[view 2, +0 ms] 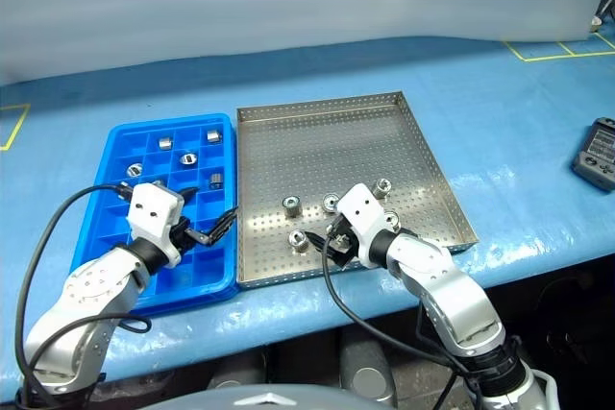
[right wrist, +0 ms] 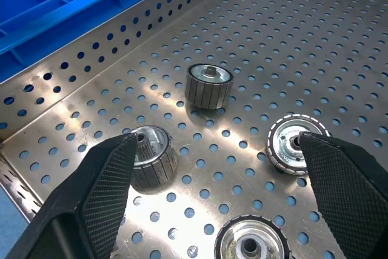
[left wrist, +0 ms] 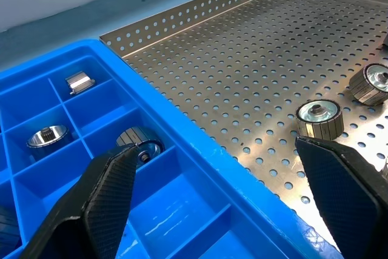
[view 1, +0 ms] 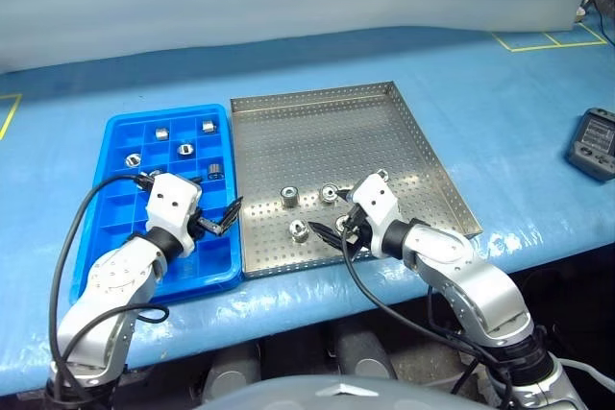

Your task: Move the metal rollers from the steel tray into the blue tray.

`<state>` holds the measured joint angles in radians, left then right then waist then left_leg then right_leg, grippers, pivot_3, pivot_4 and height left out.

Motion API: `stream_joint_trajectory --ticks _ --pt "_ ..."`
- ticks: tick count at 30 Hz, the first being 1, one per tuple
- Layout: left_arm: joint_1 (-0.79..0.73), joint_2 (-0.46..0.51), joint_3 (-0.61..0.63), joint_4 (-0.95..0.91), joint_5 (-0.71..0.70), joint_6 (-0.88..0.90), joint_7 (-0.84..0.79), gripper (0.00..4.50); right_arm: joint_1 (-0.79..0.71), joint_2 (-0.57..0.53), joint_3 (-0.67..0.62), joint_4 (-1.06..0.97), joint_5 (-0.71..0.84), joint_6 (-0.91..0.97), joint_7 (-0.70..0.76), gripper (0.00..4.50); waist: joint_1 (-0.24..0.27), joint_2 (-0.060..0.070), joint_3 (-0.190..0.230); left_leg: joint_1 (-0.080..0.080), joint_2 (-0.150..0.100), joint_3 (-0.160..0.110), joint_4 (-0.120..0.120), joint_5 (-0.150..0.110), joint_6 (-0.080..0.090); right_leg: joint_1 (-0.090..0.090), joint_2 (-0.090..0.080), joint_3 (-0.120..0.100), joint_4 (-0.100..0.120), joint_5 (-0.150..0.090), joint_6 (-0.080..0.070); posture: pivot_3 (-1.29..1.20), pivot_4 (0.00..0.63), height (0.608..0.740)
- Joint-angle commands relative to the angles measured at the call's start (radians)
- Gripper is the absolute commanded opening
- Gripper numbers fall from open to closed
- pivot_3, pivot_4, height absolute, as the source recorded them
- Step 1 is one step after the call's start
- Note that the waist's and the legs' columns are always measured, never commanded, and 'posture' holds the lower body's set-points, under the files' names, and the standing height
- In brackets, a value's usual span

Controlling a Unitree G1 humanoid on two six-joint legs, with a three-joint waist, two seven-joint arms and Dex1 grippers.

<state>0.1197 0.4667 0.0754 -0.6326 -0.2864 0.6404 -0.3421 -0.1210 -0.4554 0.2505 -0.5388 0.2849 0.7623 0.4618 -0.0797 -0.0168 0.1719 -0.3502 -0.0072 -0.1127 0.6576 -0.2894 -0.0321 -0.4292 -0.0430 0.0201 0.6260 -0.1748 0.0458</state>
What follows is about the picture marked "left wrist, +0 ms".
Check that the perforated metal tray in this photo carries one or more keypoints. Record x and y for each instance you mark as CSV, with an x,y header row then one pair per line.
x,y
242,74

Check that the blue compartment tray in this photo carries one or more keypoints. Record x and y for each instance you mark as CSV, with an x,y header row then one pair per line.
x,y
212,195

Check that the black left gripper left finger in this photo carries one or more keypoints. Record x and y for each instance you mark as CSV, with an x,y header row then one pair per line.
x,y
91,210

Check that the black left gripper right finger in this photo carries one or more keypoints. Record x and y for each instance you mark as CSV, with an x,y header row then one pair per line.
x,y
348,198

